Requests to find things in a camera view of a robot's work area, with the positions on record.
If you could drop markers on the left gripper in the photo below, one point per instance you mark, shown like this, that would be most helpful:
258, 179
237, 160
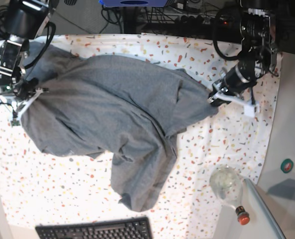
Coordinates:
222, 90

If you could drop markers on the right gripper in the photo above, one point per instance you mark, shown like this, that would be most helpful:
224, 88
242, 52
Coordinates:
21, 87

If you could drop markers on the grey t-shirt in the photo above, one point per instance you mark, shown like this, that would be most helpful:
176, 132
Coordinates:
132, 108

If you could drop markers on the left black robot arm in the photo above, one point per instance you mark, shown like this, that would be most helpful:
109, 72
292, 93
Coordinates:
258, 55

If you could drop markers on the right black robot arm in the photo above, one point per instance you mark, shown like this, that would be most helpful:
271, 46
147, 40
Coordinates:
25, 21

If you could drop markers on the clear glass bottle red cap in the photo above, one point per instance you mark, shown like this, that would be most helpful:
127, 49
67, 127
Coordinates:
227, 186

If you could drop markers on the green tape roll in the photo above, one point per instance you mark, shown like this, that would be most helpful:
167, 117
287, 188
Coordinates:
287, 166

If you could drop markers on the blue box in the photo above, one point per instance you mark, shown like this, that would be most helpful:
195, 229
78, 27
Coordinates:
134, 3

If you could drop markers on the black keyboard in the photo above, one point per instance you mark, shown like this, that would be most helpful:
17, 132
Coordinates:
136, 228

